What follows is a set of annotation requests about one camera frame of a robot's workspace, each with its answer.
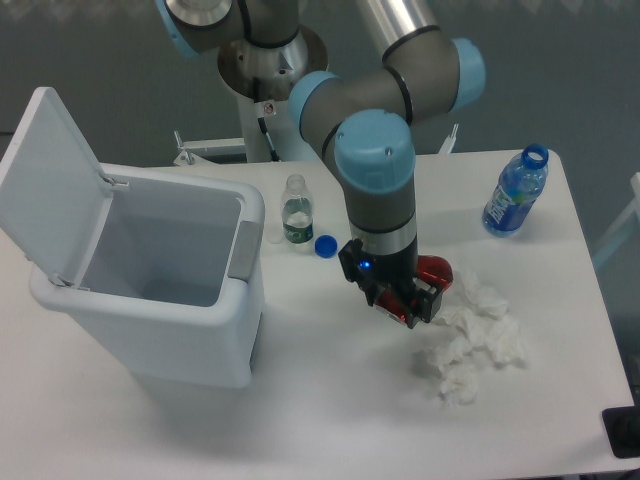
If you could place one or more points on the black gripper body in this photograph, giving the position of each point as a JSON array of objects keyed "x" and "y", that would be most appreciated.
[{"x": 399, "y": 267}]

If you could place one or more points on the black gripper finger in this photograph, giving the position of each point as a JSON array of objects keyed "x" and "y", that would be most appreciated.
[
  {"x": 364, "y": 269},
  {"x": 420, "y": 304}
]

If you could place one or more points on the crushed red can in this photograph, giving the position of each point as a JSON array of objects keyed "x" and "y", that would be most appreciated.
[{"x": 430, "y": 270}]

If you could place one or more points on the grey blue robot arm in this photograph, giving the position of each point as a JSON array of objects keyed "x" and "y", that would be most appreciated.
[{"x": 371, "y": 154}]

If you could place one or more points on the blue bottle cap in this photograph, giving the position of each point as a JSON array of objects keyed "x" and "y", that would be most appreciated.
[{"x": 325, "y": 246}]

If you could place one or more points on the crumpled white tissue pile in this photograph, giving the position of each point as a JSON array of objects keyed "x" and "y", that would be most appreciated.
[{"x": 475, "y": 330}]

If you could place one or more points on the clear plastic bottle green label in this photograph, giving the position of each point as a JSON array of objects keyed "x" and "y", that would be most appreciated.
[{"x": 297, "y": 213}]

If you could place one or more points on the blue plastic bottle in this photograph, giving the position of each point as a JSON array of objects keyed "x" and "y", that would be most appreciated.
[{"x": 519, "y": 185}]

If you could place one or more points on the white trash bin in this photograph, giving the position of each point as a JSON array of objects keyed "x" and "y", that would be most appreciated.
[{"x": 174, "y": 289}]

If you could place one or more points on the black device at edge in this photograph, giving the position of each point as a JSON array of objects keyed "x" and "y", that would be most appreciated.
[{"x": 622, "y": 428}]

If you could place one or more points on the white trash bin lid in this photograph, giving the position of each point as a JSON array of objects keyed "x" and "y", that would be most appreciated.
[{"x": 55, "y": 196}]

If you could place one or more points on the white chair frame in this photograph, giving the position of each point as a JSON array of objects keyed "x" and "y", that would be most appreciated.
[{"x": 623, "y": 227}]

